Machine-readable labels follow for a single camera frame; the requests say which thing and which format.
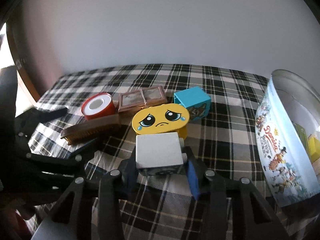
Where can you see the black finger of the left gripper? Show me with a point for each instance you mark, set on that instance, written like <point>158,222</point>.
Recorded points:
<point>50,115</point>

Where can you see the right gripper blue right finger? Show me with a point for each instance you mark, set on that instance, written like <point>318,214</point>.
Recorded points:
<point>195,172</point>

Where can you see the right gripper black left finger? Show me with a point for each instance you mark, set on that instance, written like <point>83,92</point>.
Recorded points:
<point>129,174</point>

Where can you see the white moon toy block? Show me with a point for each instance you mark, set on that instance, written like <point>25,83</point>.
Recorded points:
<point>158,154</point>

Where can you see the brown picture frame block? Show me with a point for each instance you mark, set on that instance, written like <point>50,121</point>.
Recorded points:
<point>136,100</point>

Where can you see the teal toy block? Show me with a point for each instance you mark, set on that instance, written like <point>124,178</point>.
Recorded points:
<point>195,100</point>

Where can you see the yellow wooden block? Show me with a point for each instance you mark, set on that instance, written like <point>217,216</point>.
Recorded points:
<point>313,146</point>

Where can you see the brown hair brush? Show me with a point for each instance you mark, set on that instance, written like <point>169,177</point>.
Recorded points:
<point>90,129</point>

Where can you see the black white plaid tablecloth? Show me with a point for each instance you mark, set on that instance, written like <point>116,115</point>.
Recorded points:
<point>199,144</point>

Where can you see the red tape roll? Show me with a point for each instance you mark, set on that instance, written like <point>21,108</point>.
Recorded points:
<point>99,105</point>

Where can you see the yellow sad face block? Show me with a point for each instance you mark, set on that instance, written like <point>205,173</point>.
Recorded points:
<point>165,118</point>

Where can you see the green yellow card packet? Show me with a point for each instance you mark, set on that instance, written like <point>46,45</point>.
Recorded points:
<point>300,131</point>

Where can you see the round metal cookie tin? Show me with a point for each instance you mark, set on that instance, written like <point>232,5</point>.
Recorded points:
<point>289,173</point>

